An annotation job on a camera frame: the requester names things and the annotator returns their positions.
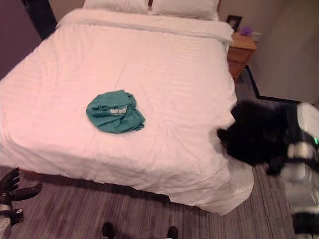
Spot black baseboard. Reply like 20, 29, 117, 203
245, 65, 301, 103

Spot black picture frame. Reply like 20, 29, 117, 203
226, 15, 243, 32

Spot white duvet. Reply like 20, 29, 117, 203
0, 8, 241, 217

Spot dark robot left foot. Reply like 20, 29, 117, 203
102, 222, 116, 239

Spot dark robot foot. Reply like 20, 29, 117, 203
102, 222, 116, 239
166, 226, 179, 239

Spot wooden nightstand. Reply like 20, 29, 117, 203
227, 33, 258, 81

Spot dark robot right foot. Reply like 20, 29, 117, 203
166, 226, 179, 239

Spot green shirt with white print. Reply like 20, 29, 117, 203
85, 89, 147, 135

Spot white pillow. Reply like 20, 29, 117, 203
83, 0, 151, 15
151, 0, 219, 21

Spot dark furniture panel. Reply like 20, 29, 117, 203
21, 0, 58, 40

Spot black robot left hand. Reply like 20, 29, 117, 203
0, 167, 43, 207

